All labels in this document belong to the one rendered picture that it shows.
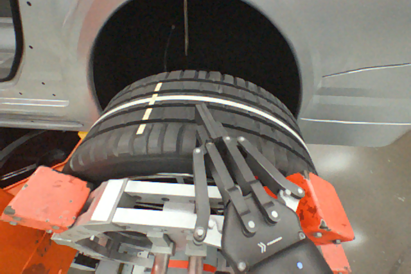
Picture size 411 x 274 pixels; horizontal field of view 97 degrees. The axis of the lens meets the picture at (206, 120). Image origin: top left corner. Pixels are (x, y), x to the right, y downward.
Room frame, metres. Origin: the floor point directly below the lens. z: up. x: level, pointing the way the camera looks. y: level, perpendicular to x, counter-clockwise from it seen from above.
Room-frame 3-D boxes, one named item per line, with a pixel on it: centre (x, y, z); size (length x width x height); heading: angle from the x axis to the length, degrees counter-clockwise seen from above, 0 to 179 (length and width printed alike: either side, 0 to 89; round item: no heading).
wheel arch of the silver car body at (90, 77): (0.69, 0.04, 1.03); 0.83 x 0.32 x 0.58; 86
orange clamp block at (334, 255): (0.08, -0.27, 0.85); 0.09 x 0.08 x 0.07; 86
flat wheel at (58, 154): (0.59, 0.91, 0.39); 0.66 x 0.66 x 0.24
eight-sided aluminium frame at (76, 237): (0.10, 0.04, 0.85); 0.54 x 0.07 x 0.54; 86
